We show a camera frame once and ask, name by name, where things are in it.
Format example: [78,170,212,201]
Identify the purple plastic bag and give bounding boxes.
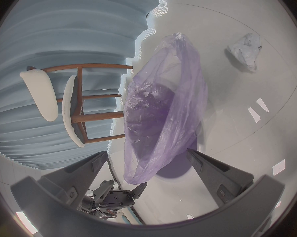
[123,33,208,185]

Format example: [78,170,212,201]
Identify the white cushioned wooden chair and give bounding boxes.
[19,63,134,148]

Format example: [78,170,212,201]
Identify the white trash bin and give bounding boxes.
[109,103,207,184]

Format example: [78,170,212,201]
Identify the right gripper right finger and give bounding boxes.
[186,148,254,207]

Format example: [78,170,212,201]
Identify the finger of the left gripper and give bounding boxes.
[130,182,148,200]

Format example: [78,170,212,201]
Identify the clear printed wrapper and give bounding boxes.
[225,33,262,72]

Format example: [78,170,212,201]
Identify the pale blue curtain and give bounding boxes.
[0,0,184,175]

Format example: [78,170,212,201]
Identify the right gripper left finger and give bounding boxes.
[37,151,108,208]

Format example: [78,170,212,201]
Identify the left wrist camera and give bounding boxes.
[93,180,115,202]

